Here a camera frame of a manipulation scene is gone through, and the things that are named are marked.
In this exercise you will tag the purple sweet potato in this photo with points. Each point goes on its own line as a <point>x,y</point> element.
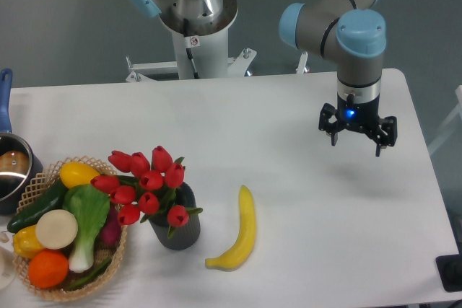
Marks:
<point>111,231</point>

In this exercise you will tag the yellow squash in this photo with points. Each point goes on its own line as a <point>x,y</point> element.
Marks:
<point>73,174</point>

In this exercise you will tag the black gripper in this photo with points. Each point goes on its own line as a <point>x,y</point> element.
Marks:
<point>361,118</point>

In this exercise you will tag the green bean pod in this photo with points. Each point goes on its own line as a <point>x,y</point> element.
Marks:
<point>90,277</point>

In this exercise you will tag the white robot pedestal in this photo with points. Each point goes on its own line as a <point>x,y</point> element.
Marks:
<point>199,30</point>

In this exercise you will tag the dark green cucumber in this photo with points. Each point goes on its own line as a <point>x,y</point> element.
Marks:
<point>50,200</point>

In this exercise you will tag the yellow banana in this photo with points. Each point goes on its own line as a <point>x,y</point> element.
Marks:
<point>240,251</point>

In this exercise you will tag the dark grey ribbed vase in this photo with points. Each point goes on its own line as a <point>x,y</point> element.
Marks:
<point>184,236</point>

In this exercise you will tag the yellow bell pepper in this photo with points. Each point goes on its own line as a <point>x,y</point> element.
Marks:
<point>26,244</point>

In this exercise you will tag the black device at edge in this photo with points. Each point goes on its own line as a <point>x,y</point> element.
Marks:
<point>449,269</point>

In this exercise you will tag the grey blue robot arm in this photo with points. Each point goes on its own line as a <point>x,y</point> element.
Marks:
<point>348,32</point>

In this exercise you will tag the green bok choy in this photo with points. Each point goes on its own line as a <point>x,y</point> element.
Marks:
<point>90,208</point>

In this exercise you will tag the white frame at right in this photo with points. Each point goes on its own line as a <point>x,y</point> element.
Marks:
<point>448,126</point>

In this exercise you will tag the white round radish slice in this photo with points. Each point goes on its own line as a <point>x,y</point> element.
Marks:
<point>56,229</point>

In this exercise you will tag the woven wicker basket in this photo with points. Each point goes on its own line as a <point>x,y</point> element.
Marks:
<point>38,185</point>

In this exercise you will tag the red tulip bouquet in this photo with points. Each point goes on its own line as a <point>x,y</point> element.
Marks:
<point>146,187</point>

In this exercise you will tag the white garlic clove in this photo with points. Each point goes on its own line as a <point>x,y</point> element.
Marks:
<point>3,237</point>

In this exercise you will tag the orange fruit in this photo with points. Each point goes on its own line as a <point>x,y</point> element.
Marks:
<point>48,268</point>

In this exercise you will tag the blue handled saucepan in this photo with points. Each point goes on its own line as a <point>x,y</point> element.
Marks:
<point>19,165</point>

